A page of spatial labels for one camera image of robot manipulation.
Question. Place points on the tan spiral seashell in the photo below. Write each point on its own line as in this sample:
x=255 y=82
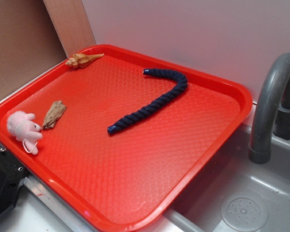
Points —
x=81 y=60

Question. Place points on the red plastic tray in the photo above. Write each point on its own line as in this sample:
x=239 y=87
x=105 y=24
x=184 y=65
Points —
x=123 y=182

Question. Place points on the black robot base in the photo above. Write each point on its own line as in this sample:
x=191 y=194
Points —
x=12 y=176

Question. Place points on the grey plastic sink basin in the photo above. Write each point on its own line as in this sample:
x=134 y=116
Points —
x=233 y=194

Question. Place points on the brown wood chip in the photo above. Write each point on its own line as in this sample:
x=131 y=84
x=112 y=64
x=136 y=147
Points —
x=54 y=113

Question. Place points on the brown cardboard panel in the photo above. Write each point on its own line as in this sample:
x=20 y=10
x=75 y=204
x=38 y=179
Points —
x=36 y=35

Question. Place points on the pink plush toy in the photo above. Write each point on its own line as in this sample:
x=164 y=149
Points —
x=22 y=127

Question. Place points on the grey toy faucet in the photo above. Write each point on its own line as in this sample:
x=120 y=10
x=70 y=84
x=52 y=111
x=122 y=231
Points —
x=272 y=114

